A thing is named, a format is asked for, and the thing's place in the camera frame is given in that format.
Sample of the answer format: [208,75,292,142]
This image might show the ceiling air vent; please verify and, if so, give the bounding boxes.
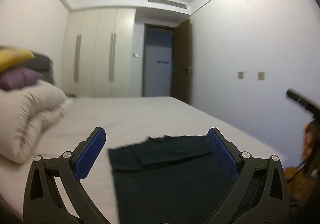
[148,0,187,9]

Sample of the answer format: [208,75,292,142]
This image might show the brown wooden door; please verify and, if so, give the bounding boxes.
[171,19,193,105]

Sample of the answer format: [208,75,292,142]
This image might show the beige folded duvet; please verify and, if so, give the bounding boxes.
[0,80,69,164]

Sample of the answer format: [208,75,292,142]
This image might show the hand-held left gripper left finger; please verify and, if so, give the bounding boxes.
[23,127,108,224]

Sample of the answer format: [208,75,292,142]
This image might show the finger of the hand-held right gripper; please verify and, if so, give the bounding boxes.
[286,88,320,115]

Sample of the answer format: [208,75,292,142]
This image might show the dark grey headboard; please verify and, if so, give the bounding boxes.
[30,51,54,85]

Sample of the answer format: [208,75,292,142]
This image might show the yellow pillow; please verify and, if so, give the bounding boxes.
[0,49,35,73]

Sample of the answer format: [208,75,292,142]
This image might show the purple pillow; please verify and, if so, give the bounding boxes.
[0,67,44,90]

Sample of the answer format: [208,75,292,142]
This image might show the long wardrobe handle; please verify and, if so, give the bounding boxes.
[109,32,117,82]
[74,34,82,83]

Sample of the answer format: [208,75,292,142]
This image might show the brown cloth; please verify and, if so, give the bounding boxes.
[284,165,314,206]

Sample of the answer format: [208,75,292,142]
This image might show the cream wardrobe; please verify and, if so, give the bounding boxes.
[61,8,137,98]

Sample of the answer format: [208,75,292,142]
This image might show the person's right hand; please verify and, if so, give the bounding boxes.
[302,122,317,162]

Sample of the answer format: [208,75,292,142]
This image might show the dark green garment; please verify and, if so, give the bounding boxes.
[107,134,240,224]

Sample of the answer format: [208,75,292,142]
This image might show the white bed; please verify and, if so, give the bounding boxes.
[0,96,288,224]

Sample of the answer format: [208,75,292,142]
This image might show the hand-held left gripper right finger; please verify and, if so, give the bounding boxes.
[204,127,291,224]

